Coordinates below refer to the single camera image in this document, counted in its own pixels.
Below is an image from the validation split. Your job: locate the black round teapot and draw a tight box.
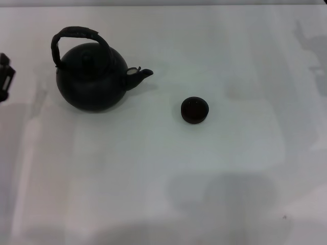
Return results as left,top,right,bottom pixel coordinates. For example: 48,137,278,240
50,25,154,112

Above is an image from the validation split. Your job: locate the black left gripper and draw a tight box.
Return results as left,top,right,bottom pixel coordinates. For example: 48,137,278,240
0,53,16,101

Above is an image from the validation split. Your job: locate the small black teacup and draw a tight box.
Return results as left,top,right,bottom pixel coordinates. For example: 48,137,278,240
180,96,210,125

